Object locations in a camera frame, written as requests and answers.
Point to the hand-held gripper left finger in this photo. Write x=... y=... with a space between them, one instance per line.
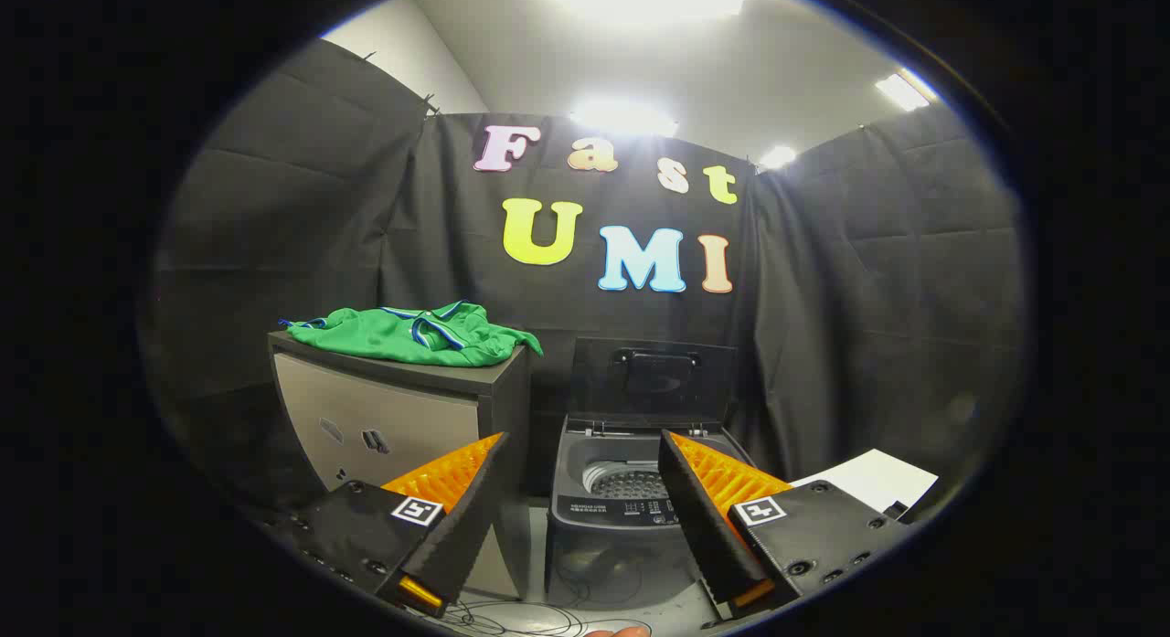
x=462 y=527

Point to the grey washing machine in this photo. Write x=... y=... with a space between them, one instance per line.
x=603 y=546

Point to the green polo shirt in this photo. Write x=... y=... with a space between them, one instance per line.
x=402 y=335

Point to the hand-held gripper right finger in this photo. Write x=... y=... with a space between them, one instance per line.
x=704 y=527

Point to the small black box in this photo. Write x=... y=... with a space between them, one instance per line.
x=897 y=510

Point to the black backdrop cloth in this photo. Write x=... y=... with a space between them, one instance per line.
x=868 y=281

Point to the grey cabinet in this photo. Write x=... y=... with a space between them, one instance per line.
x=384 y=408

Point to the white flat board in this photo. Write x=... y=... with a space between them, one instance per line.
x=877 y=480

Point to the dark washing machine lid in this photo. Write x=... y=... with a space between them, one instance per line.
x=654 y=381

